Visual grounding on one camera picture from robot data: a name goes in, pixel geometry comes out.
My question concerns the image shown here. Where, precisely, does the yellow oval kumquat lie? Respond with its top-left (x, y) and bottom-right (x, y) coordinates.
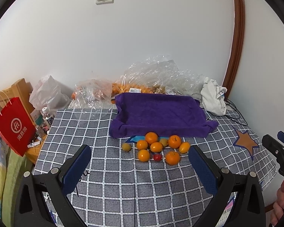
top-left (179, 142), bottom-right (191, 154)

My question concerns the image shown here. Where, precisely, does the orange with dark spot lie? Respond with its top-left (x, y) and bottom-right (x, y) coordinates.
top-left (168, 135), bottom-right (182, 149)

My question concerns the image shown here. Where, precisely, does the red cherry tomato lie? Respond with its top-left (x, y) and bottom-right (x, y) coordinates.
top-left (153, 153), bottom-right (162, 161)

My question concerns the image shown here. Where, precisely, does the small orange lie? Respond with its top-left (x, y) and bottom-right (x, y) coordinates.
top-left (136, 140), bottom-right (148, 150)
top-left (150, 142), bottom-right (163, 153)
top-left (137, 149), bottom-right (150, 162)

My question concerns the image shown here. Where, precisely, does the greenish yellow small fruit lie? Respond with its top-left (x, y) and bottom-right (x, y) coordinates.
top-left (122, 143), bottom-right (132, 152)

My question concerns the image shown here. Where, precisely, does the large back orange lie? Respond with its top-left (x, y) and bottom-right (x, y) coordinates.
top-left (145, 132), bottom-right (158, 145)

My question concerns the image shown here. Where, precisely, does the person right hand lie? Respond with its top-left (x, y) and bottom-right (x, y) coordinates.
top-left (270, 180), bottom-right (284, 226)

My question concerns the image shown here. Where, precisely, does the white crumpled cloth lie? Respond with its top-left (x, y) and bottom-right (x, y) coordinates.
top-left (201, 77), bottom-right (227, 116)

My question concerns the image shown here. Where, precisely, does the red paper bag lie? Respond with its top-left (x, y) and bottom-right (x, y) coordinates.
top-left (0, 97), bottom-right (36, 156)

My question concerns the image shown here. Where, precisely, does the plastic bottle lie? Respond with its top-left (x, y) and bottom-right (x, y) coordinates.
top-left (41, 107), bottom-right (54, 128)

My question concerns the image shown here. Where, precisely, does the grey checked tablecloth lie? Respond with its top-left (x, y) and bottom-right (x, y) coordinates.
top-left (34, 109), bottom-right (277, 226)

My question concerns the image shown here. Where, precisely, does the white plastic bag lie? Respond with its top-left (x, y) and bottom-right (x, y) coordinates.
top-left (29, 75), bottom-right (71, 111)

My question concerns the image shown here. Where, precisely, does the wooden chair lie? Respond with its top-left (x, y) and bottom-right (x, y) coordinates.
top-left (0, 78), bottom-right (34, 114)

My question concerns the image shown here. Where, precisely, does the small clear plastic bag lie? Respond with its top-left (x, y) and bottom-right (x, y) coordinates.
top-left (71, 79), bottom-right (113, 109)

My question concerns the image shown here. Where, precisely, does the large clear plastic bag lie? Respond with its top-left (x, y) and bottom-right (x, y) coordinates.
top-left (112, 55), bottom-right (205, 100)

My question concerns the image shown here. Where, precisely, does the purple towel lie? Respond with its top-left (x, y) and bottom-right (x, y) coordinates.
top-left (109, 93), bottom-right (218, 138)

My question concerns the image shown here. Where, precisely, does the black cable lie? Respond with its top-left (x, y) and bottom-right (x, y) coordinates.
top-left (223, 97), bottom-right (249, 127)

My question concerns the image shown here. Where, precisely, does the brown wooden door frame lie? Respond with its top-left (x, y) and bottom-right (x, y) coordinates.
top-left (223, 0), bottom-right (245, 99)

